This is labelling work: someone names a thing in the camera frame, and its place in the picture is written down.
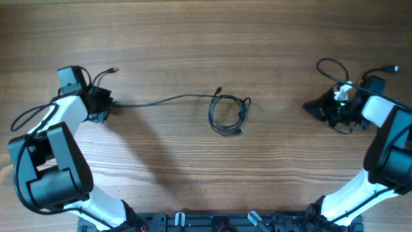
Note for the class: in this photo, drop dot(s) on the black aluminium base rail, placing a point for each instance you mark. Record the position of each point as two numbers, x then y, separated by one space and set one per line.
278 222

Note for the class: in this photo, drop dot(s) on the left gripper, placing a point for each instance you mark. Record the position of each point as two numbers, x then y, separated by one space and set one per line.
105 95

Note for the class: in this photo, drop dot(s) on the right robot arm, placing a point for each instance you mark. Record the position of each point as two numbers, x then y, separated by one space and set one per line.
386 169

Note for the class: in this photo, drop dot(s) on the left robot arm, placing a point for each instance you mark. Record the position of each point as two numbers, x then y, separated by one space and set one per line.
51 175

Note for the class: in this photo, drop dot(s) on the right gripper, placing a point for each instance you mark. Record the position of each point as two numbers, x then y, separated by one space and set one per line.
330 109

